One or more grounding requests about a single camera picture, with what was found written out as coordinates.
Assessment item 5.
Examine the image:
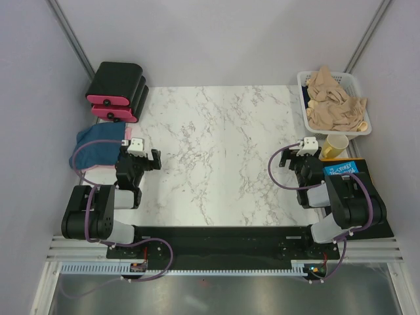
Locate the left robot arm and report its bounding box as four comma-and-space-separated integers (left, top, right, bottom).
61, 146, 161, 258

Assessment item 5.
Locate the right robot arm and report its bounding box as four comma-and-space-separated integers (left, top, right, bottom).
279, 148, 394, 259

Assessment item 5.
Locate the yellow mug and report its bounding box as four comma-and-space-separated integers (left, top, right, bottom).
321, 135, 349, 159

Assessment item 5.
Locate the pink cloth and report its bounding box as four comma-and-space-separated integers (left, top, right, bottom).
80, 126, 133, 174

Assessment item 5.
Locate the blue t shirt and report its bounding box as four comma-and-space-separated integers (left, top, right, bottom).
68, 122, 127, 171

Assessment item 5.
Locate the blue storey treehouse book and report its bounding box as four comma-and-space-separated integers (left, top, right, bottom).
323, 161, 359, 176

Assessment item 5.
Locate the lower black pink drawer box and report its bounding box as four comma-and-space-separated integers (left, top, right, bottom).
91, 76, 149, 123

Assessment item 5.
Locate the black pink drawer box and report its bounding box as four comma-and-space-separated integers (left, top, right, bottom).
91, 76, 149, 123
85, 62, 143, 106

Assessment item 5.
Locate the upper black pink drawer box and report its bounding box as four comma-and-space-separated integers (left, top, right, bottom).
85, 62, 143, 106

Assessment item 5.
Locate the white plastic basket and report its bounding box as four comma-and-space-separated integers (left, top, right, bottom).
297, 70, 372, 140

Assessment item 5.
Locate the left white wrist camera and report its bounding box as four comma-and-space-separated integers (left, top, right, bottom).
121, 137, 147, 158

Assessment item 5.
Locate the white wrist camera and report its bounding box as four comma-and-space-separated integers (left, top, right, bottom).
121, 137, 147, 158
296, 136, 319, 156

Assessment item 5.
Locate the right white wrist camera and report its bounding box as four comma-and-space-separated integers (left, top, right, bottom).
296, 136, 319, 156

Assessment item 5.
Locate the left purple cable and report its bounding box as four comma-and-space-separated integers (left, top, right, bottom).
60, 138, 174, 299

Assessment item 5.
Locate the purple cable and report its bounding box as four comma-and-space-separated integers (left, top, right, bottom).
60, 138, 174, 299
268, 144, 378, 284

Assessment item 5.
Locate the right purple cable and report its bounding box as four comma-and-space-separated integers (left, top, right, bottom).
268, 144, 378, 284

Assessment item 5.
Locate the white cable duct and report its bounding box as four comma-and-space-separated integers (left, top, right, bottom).
60, 262, 308, 276

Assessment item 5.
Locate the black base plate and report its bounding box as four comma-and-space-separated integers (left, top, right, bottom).
106, 226, 340, 271

